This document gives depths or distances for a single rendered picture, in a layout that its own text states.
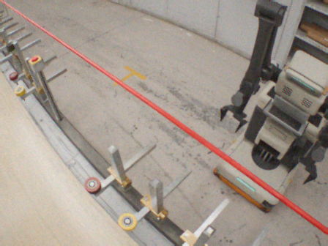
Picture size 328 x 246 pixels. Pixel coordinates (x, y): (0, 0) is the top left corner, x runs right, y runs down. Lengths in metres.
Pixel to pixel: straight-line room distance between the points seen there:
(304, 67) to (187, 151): 1.48
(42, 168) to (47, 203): 0.21
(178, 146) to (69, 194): 1.40
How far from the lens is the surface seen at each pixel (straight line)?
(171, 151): 2.27
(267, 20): 0.94
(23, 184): 1.31
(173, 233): 1.24
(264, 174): 1.99
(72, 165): 1.58
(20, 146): 1.46
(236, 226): 2.05
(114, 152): 0.99
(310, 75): 1.16
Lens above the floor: 1.91
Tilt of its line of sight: 50 degrees down
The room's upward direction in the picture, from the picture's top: straight up
